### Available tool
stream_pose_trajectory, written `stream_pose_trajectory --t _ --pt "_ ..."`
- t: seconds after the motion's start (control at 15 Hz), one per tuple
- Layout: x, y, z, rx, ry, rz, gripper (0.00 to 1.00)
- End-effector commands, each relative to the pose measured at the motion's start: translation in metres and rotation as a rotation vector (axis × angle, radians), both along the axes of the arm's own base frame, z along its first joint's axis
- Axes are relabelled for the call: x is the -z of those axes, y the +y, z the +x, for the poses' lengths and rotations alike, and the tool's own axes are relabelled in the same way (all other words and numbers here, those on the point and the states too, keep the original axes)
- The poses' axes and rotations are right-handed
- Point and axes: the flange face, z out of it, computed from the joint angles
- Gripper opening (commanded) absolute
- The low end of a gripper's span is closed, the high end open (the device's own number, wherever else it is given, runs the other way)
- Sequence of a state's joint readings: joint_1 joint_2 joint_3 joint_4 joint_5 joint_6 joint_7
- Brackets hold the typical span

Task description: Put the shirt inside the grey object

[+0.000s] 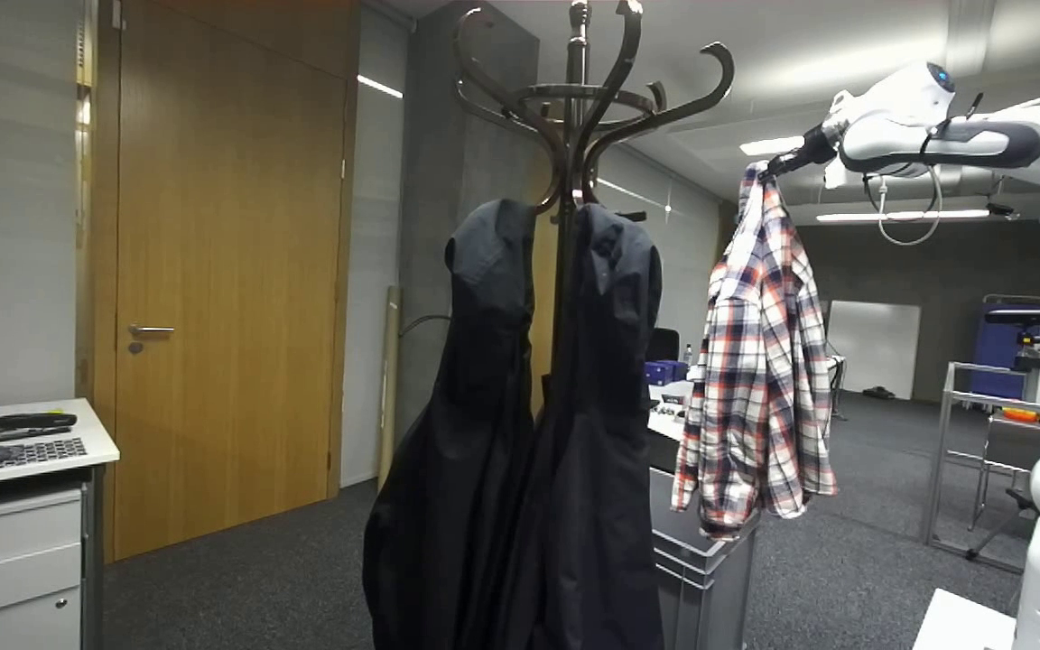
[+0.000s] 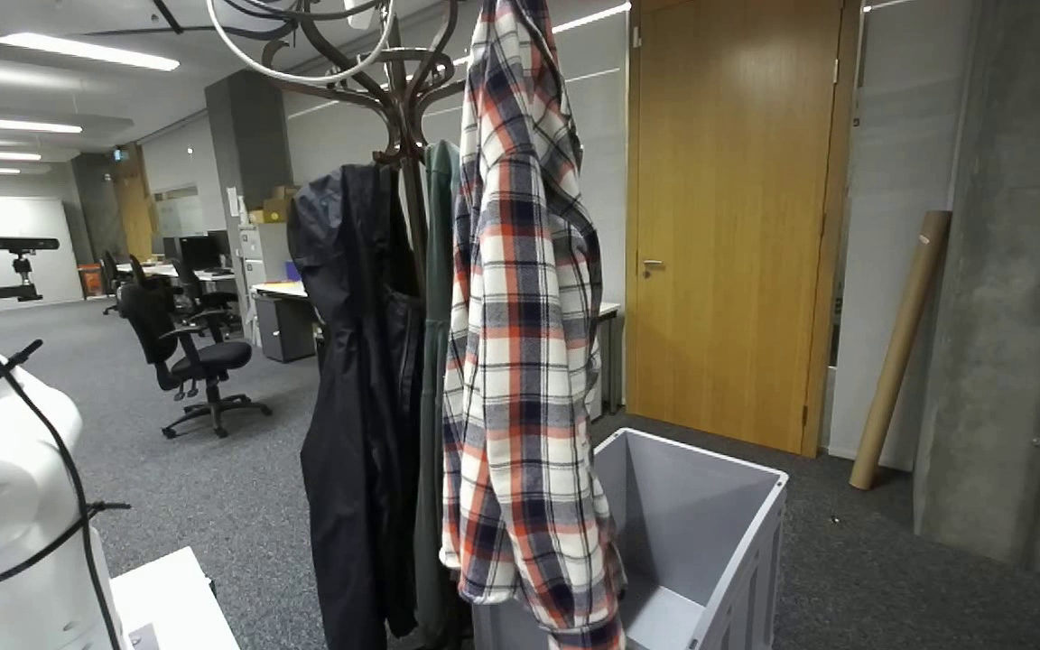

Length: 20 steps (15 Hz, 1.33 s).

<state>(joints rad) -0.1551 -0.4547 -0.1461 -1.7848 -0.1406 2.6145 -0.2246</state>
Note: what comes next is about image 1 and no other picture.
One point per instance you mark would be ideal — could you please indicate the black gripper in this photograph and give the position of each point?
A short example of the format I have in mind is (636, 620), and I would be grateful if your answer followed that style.
(814, 151)

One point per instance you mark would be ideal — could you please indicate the plaid flannel shirt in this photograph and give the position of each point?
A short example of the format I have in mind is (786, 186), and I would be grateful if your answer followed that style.
(761, 386)

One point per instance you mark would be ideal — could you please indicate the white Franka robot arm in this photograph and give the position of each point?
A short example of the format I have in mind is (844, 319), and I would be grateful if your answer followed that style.
(1001, 144)

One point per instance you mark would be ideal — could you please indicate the bright ceiling light panel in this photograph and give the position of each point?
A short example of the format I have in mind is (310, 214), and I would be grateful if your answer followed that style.
(906, 214)
(776, 147)

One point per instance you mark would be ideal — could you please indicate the white whiteboard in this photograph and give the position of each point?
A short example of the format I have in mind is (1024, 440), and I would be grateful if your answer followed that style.
(877, 350)

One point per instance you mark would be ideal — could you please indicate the dark bentwood coat rack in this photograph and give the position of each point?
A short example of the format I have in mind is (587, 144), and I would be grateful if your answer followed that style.
(569, 111)

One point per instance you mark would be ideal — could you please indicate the white office desk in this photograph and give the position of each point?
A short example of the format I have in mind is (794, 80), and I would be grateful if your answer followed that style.
(668, 422)

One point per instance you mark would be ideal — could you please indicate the blue equipment cart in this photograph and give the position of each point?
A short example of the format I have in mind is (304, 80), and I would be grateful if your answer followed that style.
(1021, 329)

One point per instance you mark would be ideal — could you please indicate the dark blue-grey jacket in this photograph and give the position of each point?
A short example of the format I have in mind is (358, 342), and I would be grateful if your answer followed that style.
(578, 483)

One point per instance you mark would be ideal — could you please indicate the long linear ceiling light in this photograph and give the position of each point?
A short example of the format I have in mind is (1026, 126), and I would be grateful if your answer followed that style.
(379, 90)

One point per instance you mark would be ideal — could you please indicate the grey plastic crate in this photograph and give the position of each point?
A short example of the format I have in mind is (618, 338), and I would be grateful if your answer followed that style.
(696, 579)

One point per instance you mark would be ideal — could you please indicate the dark green jacket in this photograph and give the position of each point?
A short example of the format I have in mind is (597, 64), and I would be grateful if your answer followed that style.
(451, 483)

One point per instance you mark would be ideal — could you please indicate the white flat board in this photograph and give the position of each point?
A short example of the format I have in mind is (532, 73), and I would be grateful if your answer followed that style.
(960, 620)

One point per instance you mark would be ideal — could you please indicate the wooden door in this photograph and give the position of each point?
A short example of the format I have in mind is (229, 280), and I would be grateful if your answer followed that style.
(233, 303)

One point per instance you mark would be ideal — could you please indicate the small black device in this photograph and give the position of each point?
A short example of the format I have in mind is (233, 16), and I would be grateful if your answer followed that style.
(33, 423)

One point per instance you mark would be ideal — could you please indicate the dark computer keyboard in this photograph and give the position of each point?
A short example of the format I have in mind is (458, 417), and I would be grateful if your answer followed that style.
(15, 458)

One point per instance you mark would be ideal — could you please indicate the white drawer cabinet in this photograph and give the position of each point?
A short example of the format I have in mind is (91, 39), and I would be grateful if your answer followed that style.
(8, 564)

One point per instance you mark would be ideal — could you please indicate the metal frame table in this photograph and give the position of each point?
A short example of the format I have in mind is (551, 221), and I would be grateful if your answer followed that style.
(967, 410)

